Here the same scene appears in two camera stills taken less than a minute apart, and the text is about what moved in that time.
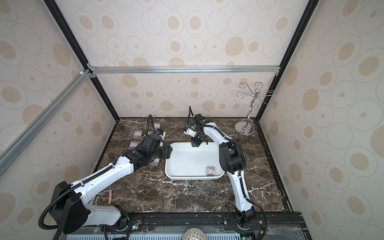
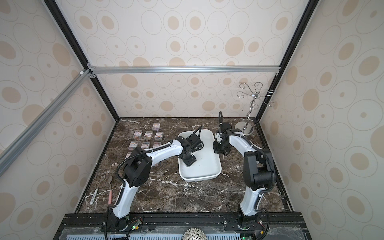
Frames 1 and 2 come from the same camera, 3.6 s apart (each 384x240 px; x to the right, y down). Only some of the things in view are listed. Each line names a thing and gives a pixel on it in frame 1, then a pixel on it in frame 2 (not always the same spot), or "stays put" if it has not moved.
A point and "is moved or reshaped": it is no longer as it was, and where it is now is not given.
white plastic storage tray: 187,162 is moved or reshaped
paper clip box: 137,134 stays put
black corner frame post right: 310,8 stays put
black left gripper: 168,151 -> 190,162
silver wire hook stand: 246,128 stays put
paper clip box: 157,125 stays put
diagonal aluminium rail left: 12,152 stays put
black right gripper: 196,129 -> 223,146
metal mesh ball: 194,233 stays put
